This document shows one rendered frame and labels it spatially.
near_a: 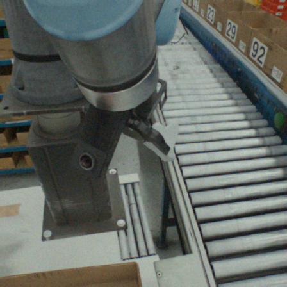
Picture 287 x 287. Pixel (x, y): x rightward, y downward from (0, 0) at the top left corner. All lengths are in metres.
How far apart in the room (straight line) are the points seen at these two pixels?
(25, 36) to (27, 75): 0.08
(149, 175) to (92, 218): 1.22
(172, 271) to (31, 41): 0.65
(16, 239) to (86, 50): 0.77
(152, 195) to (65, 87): 1.43
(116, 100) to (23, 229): 0.71
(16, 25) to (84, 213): 0.53
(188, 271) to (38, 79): 0.60
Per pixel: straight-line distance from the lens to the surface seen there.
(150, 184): 1.97
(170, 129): 0.43
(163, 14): 0.49
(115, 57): 0.21
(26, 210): 0.97
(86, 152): 0.35
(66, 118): 0.65
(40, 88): 0.57
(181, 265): 0.80
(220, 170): 1.06
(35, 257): 0.86
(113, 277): 0.75
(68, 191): 0.76
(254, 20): 2.10
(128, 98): 0.27
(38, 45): 0.55
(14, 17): 0.56
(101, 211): 0.83
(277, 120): 1.29
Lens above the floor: 1.47
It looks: 40 degrees down
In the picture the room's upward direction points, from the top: straight up
